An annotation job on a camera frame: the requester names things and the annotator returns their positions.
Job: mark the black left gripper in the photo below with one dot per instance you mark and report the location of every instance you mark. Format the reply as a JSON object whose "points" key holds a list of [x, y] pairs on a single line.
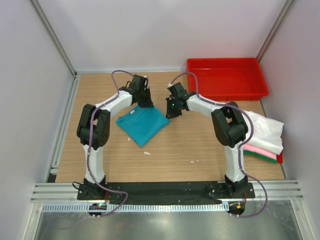
{"points": [[148, 103]]}

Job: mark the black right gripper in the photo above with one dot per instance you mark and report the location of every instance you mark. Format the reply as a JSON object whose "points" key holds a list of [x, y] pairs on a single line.
{"points": [[170, 114]]}

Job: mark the teal t shirt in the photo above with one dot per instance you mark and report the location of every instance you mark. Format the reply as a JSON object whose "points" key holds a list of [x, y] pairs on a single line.
{"points": [[142, 124]]}

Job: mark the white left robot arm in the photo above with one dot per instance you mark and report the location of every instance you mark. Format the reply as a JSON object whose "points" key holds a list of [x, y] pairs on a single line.
{"points": [[93, 132]]}

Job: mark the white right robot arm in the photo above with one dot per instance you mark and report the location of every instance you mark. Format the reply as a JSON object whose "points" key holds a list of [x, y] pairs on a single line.
{"points": [[229, 125]]}

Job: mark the red plastic bin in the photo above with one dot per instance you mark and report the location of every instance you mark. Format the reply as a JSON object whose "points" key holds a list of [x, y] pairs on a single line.
{"points": [[227, 79]]}

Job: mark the pink folded t shirt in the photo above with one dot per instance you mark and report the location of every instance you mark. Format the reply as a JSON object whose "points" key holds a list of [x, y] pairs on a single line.
{"points": [[260, 151]]}

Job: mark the white folded t shirt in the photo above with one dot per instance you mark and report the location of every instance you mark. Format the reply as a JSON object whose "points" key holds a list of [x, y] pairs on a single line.
{"points": [[267, 133]]}

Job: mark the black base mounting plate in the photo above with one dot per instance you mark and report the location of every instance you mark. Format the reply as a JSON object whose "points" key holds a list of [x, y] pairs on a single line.
{"points": [[162, 193]]}

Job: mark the green folded t shirt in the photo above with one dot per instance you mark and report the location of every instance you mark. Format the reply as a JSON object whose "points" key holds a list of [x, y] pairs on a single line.
{"points": [[246, 152]]}

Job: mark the red folded t shirt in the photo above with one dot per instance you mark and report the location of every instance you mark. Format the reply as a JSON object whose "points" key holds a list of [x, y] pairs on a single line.
{"points": [[279, 158]]}

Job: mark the aluminium frame rail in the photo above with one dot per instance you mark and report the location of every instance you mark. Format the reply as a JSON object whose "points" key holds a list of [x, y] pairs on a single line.
{"points": [[65, 192]]}

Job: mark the white slotted cable duct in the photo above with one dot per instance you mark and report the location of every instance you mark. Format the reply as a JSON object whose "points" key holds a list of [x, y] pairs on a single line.
{"points": [[99, 207]]}

